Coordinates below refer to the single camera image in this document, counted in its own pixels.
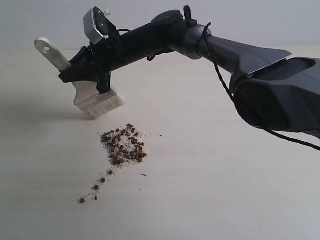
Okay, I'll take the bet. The white wall hook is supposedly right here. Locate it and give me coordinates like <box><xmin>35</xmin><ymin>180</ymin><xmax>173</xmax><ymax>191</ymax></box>
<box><xmin>103</xmin><ymin>10</ymin><xmax>112</xmax><ymax>16</ymax></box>

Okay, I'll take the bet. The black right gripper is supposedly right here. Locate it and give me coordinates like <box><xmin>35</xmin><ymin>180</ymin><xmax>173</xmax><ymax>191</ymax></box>
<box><xmin>58</xmin><ymin>43</ymin><xmax>118</xmax><ymax>95</ymax></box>

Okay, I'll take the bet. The white paint brush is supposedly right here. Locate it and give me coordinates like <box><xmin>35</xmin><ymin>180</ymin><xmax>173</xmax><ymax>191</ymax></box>
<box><xmin>34</xmin><ymin>37</ymin><xmax>125</xmax><ymax>120</ymax></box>

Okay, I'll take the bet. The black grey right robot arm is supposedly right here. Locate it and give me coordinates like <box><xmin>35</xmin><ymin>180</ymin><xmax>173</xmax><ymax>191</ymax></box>
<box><xmin>59</xmin><ymin>6</ymin><xmax>320</xmax><ymax>137</ymax></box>

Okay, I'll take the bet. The beans and rice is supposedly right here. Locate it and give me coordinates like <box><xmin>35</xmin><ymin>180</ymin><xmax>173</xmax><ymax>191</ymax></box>
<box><xmin>78</xmin><ymin>123</ymin><xmax>151</xmax><ymax>204</ymax></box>

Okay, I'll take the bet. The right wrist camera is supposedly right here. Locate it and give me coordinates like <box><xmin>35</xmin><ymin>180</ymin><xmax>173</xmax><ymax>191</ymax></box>
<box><xmin>83</xmin><ymin>6</ymin><xmax>118</xmax><ymax>45</ymax></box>

